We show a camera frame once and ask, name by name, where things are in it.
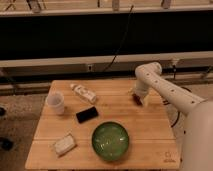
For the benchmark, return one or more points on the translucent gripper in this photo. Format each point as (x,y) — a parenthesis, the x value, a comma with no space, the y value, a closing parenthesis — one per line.
(145,101)

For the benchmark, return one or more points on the dark red pepper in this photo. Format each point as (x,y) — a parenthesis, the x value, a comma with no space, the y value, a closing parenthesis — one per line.
(137,99)

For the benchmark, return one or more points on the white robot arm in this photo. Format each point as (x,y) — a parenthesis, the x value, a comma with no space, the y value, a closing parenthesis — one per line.
(197,147)

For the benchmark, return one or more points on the black rectangular sponge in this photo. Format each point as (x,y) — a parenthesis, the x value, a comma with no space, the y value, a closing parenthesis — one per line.
(87,114)

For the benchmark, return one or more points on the white plastic cup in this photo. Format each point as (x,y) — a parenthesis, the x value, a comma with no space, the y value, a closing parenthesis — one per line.
(55,101)

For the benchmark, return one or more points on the white wall socket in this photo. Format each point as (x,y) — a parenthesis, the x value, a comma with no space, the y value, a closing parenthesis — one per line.
(90,67)

